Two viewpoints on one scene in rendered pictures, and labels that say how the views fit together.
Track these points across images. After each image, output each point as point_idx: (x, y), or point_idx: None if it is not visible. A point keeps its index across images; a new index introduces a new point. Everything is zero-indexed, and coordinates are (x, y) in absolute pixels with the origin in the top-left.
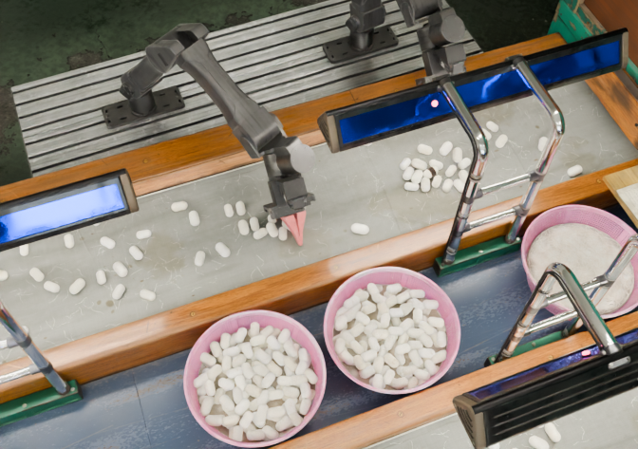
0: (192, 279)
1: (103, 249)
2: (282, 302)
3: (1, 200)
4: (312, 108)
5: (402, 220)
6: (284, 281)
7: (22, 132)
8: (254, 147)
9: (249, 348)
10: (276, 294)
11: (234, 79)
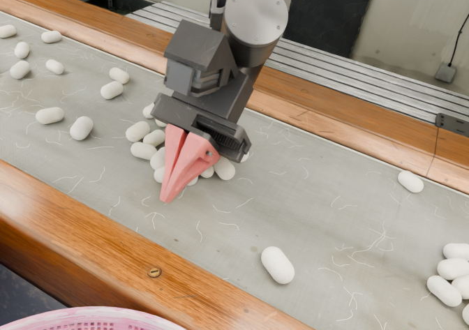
0: (10, 126)
1: (14, 54)
2: (21, 241)
3: None
4: (369, 109)
5: (373, 328)
6: (61, 211)
7: (130, 13)
8: None
9: None
10: (20, 215)
11: (319, 81)
